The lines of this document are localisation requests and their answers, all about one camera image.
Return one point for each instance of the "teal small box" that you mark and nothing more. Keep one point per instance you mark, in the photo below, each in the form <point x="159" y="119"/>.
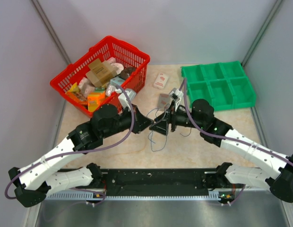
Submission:
<point x="117" y="81"/>

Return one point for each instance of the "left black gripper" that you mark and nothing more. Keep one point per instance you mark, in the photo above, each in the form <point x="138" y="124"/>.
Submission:
<point x="141" y="122"/>

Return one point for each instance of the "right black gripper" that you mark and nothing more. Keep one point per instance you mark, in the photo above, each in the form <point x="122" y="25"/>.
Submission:
<point x="162" y="125"/>

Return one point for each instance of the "green compartment tray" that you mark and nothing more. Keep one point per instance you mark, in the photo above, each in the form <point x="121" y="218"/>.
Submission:
<point x="224" y="85"/>

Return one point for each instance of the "white pink pouch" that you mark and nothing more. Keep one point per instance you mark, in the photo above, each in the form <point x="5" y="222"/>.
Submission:
<point x="117" y="66"/>

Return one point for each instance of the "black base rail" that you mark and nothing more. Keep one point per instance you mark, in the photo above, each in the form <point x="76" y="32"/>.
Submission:
<point x="159" y="182"/>

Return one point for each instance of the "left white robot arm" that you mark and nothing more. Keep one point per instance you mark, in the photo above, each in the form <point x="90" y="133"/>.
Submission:
<point x="45" y="176"/>

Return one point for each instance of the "orange snack box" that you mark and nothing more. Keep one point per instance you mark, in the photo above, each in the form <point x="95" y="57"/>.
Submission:
<point x="94" y="100"/>

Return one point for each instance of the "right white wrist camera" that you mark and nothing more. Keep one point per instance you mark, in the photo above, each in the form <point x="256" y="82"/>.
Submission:
<point x="176" y="95"/>

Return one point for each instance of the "white slotted cable duct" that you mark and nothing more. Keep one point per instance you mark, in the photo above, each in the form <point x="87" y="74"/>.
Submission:
<point x="74" y="196"/>

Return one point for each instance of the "red plastic basket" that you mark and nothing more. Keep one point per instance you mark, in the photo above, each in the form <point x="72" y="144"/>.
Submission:
<point x="124" y="53"/>

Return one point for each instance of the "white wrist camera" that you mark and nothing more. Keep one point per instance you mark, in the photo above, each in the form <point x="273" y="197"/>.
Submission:
<point x="126" y="97"/>
<point x="176" y="95"/>

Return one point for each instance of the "yellow snack packet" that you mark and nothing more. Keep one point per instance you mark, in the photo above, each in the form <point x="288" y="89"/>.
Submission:
<point x="75" y="94"/>

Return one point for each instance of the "white red card box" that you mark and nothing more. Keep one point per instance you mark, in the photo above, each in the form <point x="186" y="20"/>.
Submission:
<point x="161" y="81"/>

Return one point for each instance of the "brown cardboard box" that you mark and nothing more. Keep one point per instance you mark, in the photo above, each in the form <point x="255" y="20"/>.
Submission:
<point x="100" y="72"/>

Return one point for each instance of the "pink wrapped pack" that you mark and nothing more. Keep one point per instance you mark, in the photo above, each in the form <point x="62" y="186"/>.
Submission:
<point x="85" y="86"/>

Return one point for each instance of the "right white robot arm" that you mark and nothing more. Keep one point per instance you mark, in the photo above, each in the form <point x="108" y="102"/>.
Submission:
<point x="273" y="171"/>

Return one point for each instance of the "dark brown round item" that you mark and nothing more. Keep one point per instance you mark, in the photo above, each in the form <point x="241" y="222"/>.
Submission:
<point x="126" y="73"/>

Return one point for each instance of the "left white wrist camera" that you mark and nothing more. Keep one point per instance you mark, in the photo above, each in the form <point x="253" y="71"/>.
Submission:
<point x="126" y="97"/>

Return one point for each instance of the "clear plastic card case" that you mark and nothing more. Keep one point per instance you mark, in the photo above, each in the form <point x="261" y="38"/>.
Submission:
<point x="163" y="101"/>

